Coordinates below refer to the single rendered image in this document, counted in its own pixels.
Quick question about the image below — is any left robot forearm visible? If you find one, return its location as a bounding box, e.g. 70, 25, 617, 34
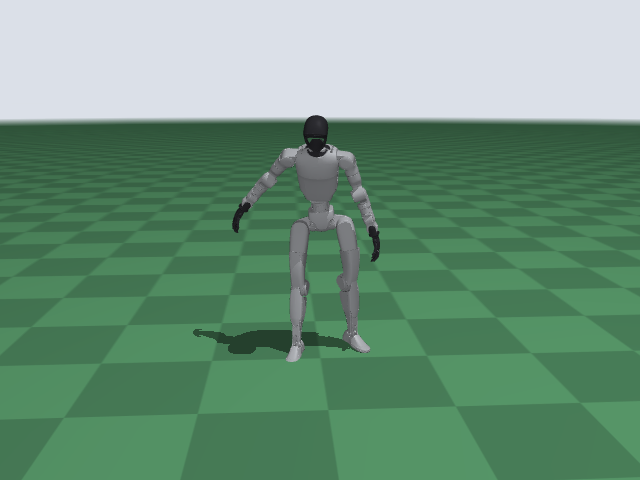
357, 187, 378, 233

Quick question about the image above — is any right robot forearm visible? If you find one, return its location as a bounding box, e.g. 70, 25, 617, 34
242, 172, 268, 209

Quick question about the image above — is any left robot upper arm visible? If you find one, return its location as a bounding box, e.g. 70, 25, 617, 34
337, 150, 366, 202

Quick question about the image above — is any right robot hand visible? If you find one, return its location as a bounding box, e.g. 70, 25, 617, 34
232, 202, 251, 233

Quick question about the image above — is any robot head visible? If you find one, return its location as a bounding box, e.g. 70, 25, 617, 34
303, 115, 330, 157

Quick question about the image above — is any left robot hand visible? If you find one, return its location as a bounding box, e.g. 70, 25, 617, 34
368, 226, 380, 262

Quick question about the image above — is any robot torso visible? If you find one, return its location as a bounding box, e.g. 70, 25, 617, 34
295, 144, 339, 232

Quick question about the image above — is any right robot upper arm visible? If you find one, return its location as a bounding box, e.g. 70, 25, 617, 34
261, 148, 298, 188

